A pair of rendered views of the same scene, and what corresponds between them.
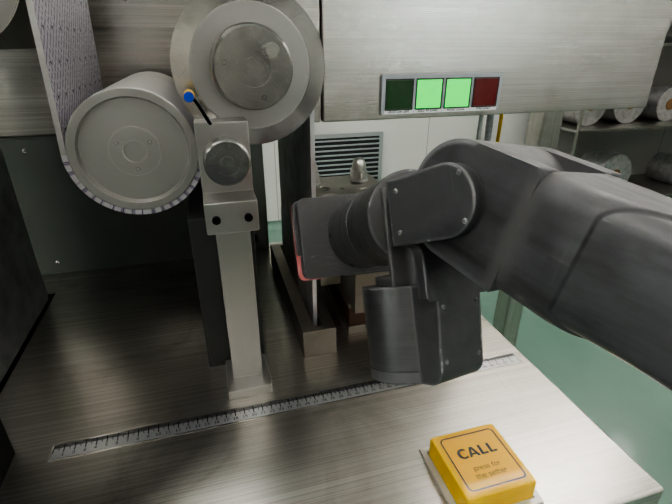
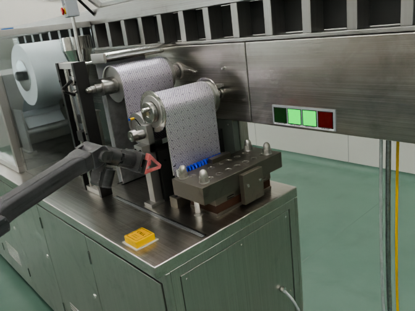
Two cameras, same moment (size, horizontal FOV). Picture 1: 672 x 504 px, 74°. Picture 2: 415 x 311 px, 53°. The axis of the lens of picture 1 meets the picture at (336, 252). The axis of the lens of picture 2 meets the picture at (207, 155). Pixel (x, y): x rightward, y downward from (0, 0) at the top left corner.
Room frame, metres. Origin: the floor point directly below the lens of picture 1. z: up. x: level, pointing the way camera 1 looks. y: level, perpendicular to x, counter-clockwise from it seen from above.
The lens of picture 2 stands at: (0.04, -1.29, 1.53)
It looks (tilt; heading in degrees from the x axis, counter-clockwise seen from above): 18 degrees down; 66
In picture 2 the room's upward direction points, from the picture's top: 7 degrees counter-clockwise
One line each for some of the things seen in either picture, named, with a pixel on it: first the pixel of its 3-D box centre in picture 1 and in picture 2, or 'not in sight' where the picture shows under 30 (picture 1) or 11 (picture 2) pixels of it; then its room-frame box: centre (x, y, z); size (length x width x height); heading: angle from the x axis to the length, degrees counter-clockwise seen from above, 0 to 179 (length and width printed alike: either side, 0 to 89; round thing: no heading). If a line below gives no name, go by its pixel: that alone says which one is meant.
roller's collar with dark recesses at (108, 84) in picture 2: not in sight; (107, 86); (0.38, 0.32, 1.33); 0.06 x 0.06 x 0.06; 16
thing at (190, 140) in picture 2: (293, 170); (194, 141); (0.60, 0.06, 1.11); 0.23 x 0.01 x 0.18; 16
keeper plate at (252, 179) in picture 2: not in sight; (252, 185); (0.72, -0.13, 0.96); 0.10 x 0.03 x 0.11; 16
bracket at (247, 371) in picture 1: (236, 269); (147, 166); (0.42, 0.11, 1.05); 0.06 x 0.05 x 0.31; 16
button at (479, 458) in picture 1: (479, 466); (139, 237); (0.29, -0.13, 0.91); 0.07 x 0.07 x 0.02; 16
